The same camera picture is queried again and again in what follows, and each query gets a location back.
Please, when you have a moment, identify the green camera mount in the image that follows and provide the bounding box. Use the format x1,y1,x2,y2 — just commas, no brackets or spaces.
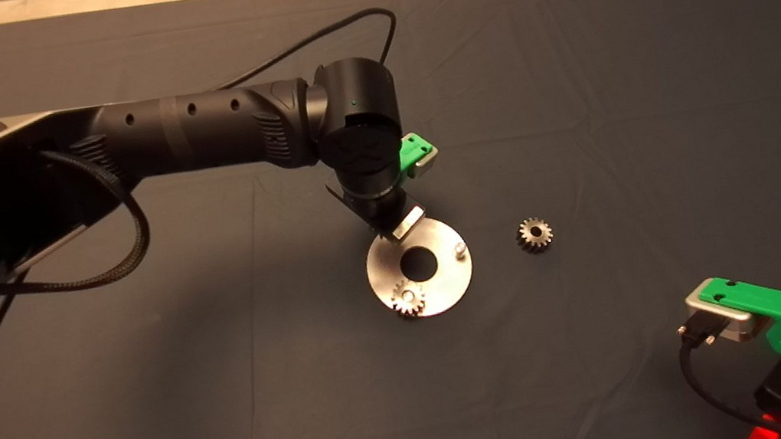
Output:
395,130,439,180
695,267,781,364

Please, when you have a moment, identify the green right camera mount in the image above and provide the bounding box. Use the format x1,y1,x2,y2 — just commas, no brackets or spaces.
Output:
695,267,781,364

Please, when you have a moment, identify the green left camera mount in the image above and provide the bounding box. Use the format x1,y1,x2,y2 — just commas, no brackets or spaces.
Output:
395,130,439,180

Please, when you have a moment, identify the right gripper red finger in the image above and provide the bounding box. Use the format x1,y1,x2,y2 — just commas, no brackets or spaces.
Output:
742,414,781,439

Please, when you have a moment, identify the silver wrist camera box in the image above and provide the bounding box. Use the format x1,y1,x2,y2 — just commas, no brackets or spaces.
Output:
411,146,443,180
681,274,776,352

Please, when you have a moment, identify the round metal carrier plate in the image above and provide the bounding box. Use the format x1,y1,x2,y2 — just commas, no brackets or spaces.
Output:
360,210,480,326

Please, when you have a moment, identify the small steel planetary gear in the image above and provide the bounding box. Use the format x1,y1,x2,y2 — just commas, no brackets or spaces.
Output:
514,215,557,257
389,278,430,320

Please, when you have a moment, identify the black braided left arm hose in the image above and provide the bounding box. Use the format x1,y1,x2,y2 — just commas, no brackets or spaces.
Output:
0,137,158,303

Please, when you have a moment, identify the dark grey table cloth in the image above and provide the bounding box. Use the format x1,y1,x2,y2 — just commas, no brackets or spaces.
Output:
0,0,781,439

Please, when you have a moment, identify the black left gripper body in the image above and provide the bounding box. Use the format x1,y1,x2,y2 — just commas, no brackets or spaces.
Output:
324,165,431,252

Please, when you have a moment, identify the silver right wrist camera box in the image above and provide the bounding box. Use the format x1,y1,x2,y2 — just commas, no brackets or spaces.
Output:
681,274,776,352

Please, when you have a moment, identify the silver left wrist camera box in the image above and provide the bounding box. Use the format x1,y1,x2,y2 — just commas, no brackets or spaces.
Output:
411,146,443,180

